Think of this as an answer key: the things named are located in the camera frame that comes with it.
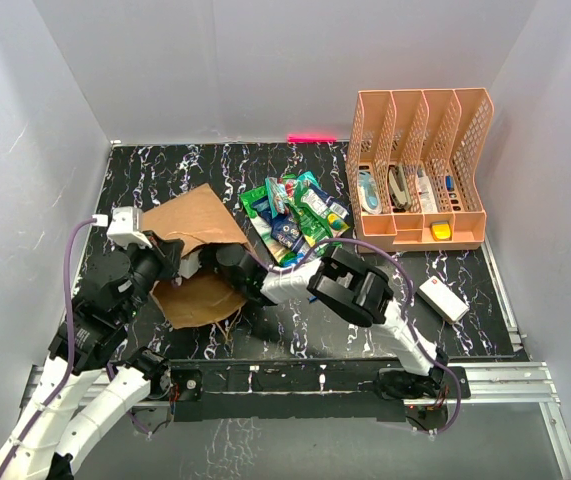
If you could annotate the small blue snack packet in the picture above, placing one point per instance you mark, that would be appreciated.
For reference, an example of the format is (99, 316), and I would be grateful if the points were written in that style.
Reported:
(296, 259)

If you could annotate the orange plastic desk organizer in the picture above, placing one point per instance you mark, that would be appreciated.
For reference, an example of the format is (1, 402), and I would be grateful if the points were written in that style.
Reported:
(442, 131)

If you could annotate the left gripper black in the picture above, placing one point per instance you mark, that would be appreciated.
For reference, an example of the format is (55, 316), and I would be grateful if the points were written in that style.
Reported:
(171, 249)

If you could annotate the green white snack bag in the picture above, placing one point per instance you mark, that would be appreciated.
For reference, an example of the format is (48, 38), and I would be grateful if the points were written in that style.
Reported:
(319, 215)

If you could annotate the dark blue snack bag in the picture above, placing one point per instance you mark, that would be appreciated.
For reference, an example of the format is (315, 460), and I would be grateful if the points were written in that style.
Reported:
(264, 211)

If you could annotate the grey stapler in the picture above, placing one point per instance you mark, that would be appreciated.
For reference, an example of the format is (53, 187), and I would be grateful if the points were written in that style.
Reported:
(398, 188)

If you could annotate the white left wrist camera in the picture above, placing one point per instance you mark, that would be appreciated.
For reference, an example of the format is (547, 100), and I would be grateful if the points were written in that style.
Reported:
(124, 227)

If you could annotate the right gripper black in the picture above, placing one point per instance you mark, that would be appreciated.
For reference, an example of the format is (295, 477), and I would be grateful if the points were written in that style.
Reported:
(203, 255)

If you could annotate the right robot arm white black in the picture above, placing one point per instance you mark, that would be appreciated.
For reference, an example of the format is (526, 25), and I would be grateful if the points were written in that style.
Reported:
(357, 292)

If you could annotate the white flat box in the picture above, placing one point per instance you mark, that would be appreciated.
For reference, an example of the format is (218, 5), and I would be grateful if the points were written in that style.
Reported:
(443, 300)

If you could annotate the white small packet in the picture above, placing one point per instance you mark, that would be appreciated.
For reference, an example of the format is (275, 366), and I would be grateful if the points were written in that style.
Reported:
(425, 192)

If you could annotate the green Chuba cassava chips bag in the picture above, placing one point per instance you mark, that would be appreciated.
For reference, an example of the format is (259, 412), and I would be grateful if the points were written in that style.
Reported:
(248, 199)

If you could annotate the brown paper bag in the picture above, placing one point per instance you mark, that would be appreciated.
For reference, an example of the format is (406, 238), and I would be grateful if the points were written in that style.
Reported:
(199, 219)

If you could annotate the teal red candy bag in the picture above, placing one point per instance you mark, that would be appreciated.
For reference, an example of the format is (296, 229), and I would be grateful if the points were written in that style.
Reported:
(281, 191)

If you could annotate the pink tape strip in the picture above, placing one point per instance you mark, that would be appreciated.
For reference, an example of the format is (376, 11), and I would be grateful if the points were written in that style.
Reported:
(310, 137)

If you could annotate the blue white snack bag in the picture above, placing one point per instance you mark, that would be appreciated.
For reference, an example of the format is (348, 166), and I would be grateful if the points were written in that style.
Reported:
(291, 236)

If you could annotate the yellow small object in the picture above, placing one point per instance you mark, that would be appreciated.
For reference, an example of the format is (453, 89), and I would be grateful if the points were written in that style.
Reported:
(441, 231)

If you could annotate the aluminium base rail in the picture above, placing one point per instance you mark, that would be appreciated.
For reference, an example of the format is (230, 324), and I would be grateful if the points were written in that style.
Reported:
(345, 388)

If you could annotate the blue white tape dispenser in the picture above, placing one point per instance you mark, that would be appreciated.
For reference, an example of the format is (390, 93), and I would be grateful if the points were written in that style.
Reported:
(368, 193)

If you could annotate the blue small connector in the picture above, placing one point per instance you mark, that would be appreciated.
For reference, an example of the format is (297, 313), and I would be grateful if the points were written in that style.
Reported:
(450, 184)

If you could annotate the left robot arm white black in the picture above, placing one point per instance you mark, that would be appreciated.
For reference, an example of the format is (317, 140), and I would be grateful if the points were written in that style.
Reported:
(54, 434)

